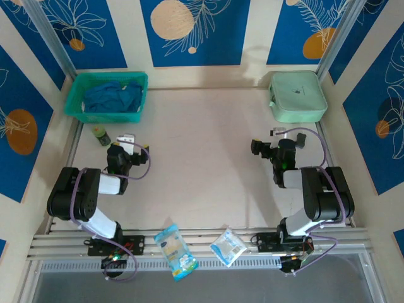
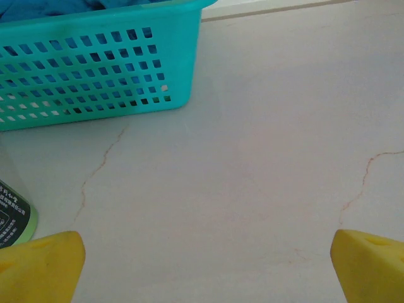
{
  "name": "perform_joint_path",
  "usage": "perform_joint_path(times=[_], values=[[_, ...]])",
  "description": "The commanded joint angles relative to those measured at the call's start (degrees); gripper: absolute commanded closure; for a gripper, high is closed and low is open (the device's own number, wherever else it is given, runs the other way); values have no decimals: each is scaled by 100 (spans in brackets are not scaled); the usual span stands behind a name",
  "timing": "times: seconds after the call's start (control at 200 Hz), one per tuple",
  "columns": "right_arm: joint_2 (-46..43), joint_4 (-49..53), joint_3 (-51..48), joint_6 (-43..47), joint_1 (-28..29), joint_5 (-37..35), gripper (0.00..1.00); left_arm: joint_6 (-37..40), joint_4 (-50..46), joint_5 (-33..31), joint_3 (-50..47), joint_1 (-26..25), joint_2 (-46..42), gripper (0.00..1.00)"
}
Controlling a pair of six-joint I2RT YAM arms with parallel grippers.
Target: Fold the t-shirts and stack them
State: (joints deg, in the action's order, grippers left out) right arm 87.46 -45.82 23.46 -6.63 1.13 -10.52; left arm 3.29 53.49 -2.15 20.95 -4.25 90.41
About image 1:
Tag blue t-shirt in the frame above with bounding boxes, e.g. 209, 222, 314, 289
82, 80, 145, 114

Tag mint green zip case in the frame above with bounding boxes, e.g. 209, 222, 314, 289
268, 69, 328, 124

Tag teal plastic basket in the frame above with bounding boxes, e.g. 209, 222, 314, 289
64, 71, 149, 124

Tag blue yellow snack packet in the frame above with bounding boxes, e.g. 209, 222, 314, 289
153, 223, 199, 283

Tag white blue plastic packet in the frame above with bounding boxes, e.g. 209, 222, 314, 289
210, 227, 247, 268

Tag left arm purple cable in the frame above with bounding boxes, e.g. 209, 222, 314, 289
69, 140, 152, 282

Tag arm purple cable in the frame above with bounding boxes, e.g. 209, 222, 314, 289
274, 128, 347, 276
69, 140, 152, 282

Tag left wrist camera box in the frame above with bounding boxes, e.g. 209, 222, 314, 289
116, 133, 137, 155

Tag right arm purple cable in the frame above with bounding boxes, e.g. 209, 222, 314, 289
274, 128, 347, 276

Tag blue floral wall panel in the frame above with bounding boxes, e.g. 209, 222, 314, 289
140, 0, 252, 68
39, 0, 129, 70
266, 0, 357, 66
0, 45, 54, 203
328, 0, 391, 85
342, 21, 404, 196
0, 6, 66, 91

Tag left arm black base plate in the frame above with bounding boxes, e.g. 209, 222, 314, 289
87, 235, 146, 256

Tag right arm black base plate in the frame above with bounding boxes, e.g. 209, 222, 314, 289
256, 232, 313, 253

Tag aluminium table frame rails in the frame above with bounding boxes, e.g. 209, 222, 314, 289
27, 119, 376, 263

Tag grey slotted cable duct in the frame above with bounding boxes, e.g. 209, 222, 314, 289
39, 256, 367, 274

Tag aluminium corner post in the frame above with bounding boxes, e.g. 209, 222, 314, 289
21, 0, 78, 80
316, 0, 369, 80

